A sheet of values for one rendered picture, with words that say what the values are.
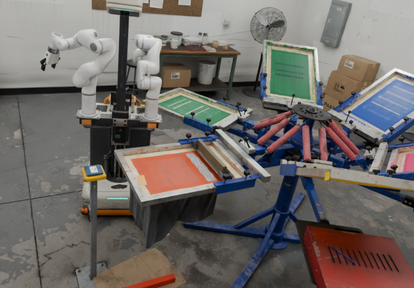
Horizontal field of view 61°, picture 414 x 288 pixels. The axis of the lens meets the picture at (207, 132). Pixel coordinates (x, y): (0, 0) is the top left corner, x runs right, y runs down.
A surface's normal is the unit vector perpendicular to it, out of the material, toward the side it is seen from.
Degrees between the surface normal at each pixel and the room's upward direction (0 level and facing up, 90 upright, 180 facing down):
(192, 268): 0
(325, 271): 0
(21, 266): 0
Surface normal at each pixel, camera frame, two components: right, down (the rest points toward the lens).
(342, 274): 0.15, -0.88
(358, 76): -0.80, 0.16
